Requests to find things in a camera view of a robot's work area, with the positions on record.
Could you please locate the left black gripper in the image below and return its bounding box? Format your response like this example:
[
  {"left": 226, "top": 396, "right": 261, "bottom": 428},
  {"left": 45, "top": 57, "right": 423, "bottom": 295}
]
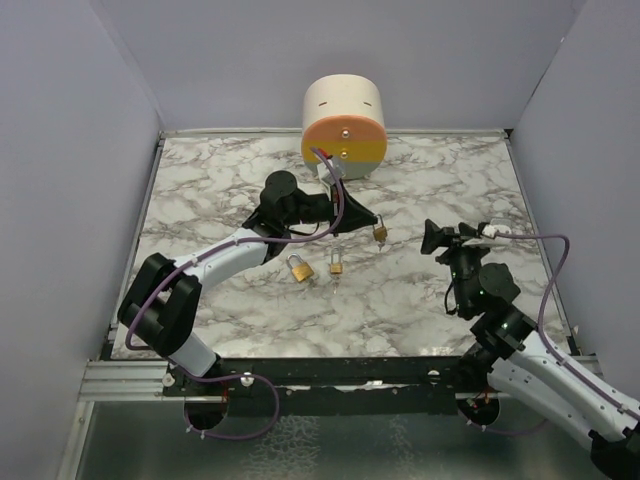
[{"left": 283, "top": 179, "right": 378, "bottom": 238}]

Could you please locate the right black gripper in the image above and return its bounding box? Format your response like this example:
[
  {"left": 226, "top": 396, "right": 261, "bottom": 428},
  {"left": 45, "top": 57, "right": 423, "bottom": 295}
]
[{"left": 422, "top": 218, "right": 493, "bottom": 314}]

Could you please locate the small brass padlock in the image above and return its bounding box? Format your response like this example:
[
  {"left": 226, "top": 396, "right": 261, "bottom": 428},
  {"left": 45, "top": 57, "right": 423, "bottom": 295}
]
[
  {"left": 372, "top": 214, "right": 388, "bottom": 245},
  {"left": 329, "top": 247, "right": 344, "bottom": 276}
]

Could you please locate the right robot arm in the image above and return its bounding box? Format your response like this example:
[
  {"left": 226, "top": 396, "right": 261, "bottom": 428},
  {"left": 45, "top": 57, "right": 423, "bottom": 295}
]
[{"left": 420, "top": 220, "right": 639, "bottom": 479}]

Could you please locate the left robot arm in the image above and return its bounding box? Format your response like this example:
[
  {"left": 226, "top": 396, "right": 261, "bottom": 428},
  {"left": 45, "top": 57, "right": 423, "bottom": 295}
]
[{"left": 117, "top": 170, "right": 377, "bottom": 395}]

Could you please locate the large brass padlock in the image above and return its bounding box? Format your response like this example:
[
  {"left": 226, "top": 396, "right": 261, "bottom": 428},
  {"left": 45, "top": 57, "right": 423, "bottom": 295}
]
[{"left": 286, "top": 253, "right": 314, "bottom": 283}]

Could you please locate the round three-drawer storage box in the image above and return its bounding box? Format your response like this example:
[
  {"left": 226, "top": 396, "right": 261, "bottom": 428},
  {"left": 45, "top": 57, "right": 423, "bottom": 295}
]
[{"left": 301, "top": 74, "right": 388, "bottom": 180}]

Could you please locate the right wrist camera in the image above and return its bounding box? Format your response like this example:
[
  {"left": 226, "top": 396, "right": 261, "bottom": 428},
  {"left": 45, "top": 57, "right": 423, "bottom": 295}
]
[{"left": 479, "top": 218, "right": 512, "bottom": 239}]

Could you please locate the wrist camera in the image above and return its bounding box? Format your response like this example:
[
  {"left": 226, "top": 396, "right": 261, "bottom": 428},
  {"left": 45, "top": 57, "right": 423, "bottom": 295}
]
[
  {"left": 479, "top": 218, "right": 512, "bottom": 239},
  {"left": 316, "top": 155, "right": 346, "bottom": 190}
]

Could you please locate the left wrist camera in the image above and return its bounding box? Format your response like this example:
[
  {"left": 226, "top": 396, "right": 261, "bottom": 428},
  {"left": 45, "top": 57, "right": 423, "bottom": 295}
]
[{"left": 316, "top": 155, "right": 346, "bottom": 190}]

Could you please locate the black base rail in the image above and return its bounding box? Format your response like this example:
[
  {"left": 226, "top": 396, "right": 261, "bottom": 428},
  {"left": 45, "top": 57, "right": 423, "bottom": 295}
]
[{"left": 164, "top": 355, "right": 506, "bottom": 417}]

